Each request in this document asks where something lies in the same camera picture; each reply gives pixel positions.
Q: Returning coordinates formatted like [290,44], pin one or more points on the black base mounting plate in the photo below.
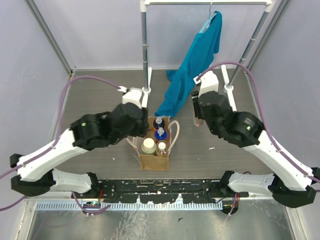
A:
[158,191]

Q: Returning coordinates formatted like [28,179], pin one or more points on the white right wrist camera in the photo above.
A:
[207,83]

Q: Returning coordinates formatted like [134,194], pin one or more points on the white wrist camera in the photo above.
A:
[207,83]
[131,95]

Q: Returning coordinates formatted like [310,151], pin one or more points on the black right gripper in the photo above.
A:
[197,107]

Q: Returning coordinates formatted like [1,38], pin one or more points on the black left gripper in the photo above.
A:
[144,120]

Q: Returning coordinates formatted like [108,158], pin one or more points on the pink cap peach bottle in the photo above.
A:
[199,121]

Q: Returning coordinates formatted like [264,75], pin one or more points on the clear amber bottle white cap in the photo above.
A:
[161,149]

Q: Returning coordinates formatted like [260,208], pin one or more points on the dark pump bottle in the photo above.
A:
[159,122]

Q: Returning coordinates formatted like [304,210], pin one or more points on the slotted cable duct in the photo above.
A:
[176,206]

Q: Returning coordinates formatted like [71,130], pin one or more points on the teal t-shirt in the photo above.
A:
[198,58]

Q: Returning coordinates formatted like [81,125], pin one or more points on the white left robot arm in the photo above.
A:
[37,173]

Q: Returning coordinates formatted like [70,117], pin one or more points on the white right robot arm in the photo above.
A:
[286,184]

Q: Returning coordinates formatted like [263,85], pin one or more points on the burlap canvas tote bag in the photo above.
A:
[152,162]

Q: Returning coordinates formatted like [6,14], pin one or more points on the metal clothes rack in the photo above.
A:
[268,5]

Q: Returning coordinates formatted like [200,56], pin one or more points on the blue pump bottle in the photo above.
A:
[160,134]

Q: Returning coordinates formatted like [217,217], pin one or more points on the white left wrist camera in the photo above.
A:
[131,95]

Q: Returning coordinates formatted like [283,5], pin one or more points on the light blue clothes hanger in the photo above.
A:
[209,20]

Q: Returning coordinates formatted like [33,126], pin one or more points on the green bottle white cap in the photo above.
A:
[148,146]

